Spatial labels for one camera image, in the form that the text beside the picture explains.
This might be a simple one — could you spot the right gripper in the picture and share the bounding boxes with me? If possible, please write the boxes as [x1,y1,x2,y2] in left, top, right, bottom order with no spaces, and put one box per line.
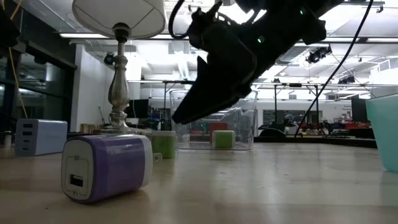
[172,23,257,124]

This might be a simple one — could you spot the red wall charger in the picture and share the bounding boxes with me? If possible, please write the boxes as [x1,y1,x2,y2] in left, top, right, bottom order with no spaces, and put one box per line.
[208,122,229,146]

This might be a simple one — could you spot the green white USB wall charger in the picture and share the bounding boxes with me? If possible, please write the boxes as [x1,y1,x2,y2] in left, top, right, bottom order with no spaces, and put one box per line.
[211,129,236,149]
[150,129,177,159]

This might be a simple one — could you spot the purple white USB wall charger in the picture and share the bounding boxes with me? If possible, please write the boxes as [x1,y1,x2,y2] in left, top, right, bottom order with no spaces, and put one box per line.
[60,133,163,205]

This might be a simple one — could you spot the clear plastic bin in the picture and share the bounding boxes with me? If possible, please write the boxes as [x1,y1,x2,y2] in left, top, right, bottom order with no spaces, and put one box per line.
[169,89,259,151]

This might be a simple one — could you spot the black domed object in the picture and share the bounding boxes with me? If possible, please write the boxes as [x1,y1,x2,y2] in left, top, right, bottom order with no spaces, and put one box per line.
[259,128,287,138]

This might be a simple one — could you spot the black computer monitor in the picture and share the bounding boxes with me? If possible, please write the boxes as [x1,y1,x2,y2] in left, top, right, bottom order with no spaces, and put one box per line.
[125,98,149,119]
[351,98,368,123]

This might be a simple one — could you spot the white shade silver table lamp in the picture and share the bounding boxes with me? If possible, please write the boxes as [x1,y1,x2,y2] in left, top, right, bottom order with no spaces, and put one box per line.
[72,0,166,137]

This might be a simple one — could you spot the tan wooden blocks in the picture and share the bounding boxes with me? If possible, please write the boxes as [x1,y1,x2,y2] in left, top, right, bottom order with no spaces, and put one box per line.
[79,123,105,134]

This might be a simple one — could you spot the overhead light bar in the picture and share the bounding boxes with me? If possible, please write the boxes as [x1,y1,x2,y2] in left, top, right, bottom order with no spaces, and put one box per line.
[58,32,398,44]

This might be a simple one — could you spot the pale multi-port USB charger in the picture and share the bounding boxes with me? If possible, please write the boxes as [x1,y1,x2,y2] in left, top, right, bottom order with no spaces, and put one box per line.
[14,118,68,157]

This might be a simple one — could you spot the teal cup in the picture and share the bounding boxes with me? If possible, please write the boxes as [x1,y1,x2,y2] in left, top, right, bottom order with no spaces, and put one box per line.
[365,93,398,174]

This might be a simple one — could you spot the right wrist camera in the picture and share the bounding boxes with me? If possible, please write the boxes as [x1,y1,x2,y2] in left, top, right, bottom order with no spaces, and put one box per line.
[187,1,226,50]

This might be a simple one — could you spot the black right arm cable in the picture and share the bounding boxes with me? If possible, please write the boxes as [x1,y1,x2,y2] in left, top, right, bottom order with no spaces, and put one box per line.
[294,0,374,138]

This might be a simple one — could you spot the yellow extension cable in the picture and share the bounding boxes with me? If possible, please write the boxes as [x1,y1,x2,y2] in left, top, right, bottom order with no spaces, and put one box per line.
[0,0,29,119]

